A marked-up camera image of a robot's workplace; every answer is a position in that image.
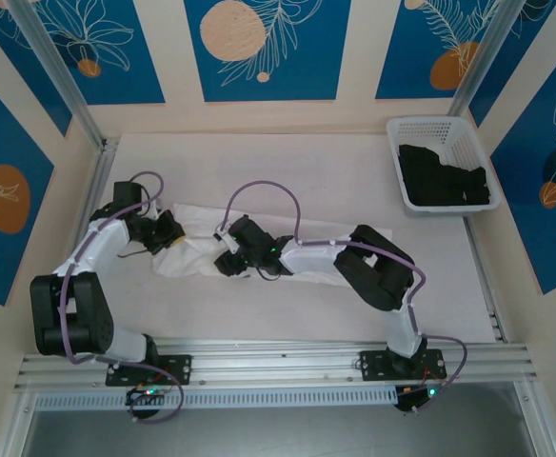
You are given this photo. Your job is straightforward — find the white t-shirt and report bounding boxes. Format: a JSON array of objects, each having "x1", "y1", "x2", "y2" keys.
[{"x1": 151, "y1": 202, "x2": 393, "y2": 287}]

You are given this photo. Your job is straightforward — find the black controller board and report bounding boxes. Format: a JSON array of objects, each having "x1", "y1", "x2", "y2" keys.
[
  {"x1": 125, "y1": 386, "x2": 169, "y2": 409},
  {"x1": 395, "y1": 383, "x2": 446, "y2": 414}
]

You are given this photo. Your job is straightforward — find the black cloth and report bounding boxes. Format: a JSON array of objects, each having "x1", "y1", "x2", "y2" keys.
[{"x1": 397, "y1": 143, "x2": 492, "y2": 209}]

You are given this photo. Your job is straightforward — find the white plastic basket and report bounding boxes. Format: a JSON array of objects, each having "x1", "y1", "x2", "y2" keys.
[{"x1": 385, "y1": 116, "x2": 502, "y2": 219}]

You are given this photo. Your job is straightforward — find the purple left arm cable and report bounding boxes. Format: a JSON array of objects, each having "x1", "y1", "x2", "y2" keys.
[{"x1": 60, "y1": 170, "x2": 185, "y2": 424}]

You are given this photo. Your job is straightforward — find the aluminium side rail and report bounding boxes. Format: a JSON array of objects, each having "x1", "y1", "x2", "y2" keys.
[
  {"x1": 44, "y1": 137, "x2": 122, "y2": 353},
  {"x1": 463, "y1": 218, "x2": 506, "y2": 342}
]

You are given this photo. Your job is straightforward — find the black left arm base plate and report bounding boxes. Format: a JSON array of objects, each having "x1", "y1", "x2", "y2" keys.
[{"x1": 105, "y1": 354, "x2": 194, "y2": 387}]

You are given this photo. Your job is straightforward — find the aluminium rail beam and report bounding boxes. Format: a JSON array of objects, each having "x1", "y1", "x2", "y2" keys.
[{"x1": 13, "y1": 338, "x2": 541, "y2": 392}]

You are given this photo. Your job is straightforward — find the white slotted cable duct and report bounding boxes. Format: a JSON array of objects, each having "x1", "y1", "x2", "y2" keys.
[{"x1": 33, "y1": 386, "x2": 398, "y2": 411}]

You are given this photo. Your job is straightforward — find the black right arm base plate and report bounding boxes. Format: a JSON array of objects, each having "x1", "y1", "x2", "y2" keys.
[{"x1": 359, "y1": 349, "x2": 449, "y2": 383}]

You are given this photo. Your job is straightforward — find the aluminium frame post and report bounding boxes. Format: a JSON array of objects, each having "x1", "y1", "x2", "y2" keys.
[
  {"x1": 9, "y1": 0, "x2": 108, "y2": 149},
  {"x1": 447, "y1": 0, "x2": 517, "y2": 120}
]

